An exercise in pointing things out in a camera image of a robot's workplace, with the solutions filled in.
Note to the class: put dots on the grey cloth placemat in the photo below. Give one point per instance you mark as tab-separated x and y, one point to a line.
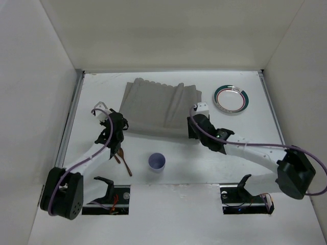
156	109

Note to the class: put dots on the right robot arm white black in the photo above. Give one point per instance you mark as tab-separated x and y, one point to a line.
290	171

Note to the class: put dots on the purple cup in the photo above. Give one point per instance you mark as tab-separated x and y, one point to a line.
157	162

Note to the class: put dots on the aluminium table rail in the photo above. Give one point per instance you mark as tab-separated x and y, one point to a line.
268	97
62	114

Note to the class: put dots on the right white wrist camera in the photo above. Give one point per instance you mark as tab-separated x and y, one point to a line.
200	108

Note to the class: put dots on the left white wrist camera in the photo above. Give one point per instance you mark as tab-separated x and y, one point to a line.
101	111

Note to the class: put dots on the right aluminium table rail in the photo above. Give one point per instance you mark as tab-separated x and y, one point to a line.
268	97

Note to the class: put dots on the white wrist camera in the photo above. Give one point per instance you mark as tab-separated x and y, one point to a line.
101	111
200	108

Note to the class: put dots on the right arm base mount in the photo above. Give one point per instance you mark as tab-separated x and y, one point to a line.
237	200

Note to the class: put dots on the white plate green red rim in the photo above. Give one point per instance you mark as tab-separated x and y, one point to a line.
231	99

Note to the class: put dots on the left aluminium table rail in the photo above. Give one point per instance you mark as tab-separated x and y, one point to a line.
62	114

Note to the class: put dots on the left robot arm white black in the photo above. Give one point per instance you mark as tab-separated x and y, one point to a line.
68	189

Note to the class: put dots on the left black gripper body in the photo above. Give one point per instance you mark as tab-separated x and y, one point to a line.
112	142

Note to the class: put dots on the brown wooden spoon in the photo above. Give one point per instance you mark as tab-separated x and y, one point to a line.
121	155

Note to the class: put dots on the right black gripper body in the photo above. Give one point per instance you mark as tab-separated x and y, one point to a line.
192	130

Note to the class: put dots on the brown wooden fork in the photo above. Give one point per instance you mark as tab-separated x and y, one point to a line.
117	159

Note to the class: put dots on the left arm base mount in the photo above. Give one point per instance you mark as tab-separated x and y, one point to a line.
103	197

